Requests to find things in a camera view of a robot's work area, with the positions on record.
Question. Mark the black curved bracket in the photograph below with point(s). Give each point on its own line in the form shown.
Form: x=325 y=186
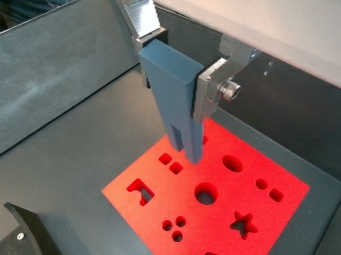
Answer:
x=30 y=238

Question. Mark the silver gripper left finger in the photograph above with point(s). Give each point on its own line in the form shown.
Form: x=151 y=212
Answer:
x=142 y=20

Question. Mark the blue double-square peg block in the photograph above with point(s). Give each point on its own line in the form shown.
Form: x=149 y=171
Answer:
x=171 y=72

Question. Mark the dark bin back panel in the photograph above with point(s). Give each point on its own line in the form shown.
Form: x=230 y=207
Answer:
x=292 y=86

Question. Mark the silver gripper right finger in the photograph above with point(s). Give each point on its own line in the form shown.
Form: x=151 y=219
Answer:
x=214 y=82

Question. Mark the red foam shape board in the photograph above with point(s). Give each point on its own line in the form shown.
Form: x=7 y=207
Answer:
x=221 y=207

